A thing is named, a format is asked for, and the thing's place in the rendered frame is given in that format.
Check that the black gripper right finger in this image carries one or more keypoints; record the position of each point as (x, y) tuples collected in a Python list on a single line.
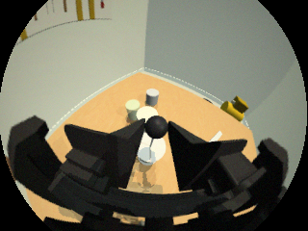
[(192, 155)]

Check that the grey cylinder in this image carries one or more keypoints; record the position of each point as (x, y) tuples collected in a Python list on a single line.
[(151, 97)]

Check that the french press with black knob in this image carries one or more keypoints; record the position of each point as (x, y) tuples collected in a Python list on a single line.
[(152, 146)]

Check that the white flat bar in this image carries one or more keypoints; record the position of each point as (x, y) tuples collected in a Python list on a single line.
[(217, 136)]

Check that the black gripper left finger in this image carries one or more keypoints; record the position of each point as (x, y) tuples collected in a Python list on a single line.
[(120, 148)]

